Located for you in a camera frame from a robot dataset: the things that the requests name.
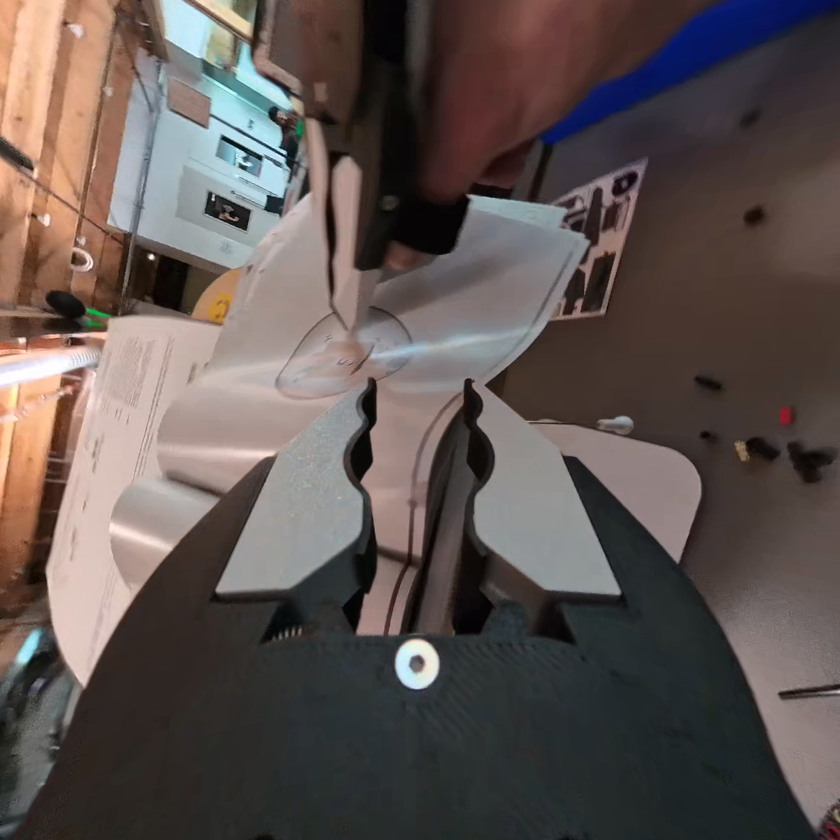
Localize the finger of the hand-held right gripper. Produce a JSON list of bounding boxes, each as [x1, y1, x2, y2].
[[305, 120, 341, 312], [332, 159, 379, 334]]

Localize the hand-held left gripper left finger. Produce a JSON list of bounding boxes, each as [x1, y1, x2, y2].
[[215, 379, 378, 631]]

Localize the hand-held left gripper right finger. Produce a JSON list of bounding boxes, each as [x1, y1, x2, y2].
[[453, 378, 623, 634]]

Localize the lego instruction booklet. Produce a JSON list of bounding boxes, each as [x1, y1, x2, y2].
[[46, 190, 592, 686]]

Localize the person's right forearm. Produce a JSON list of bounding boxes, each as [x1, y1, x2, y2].
[[571, 0, 729, 126]]

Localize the black lego connector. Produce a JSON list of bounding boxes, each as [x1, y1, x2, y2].
[[786, 441, 837, 484]]

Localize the person's right hand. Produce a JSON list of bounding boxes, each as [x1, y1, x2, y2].
[[387, 0, 595, 271]]

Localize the white book stand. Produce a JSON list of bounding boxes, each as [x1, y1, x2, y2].
[[525, 420, 703, 562]]

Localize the sticker sheet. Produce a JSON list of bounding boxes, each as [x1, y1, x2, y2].
[[550, 157, 649, 321]]

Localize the blue plastic bin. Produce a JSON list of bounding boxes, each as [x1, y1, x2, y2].
[[541, 0, 840, 147]]

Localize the silver air duct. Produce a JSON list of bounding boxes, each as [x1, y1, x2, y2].
[[0, 348, 102, 389]]

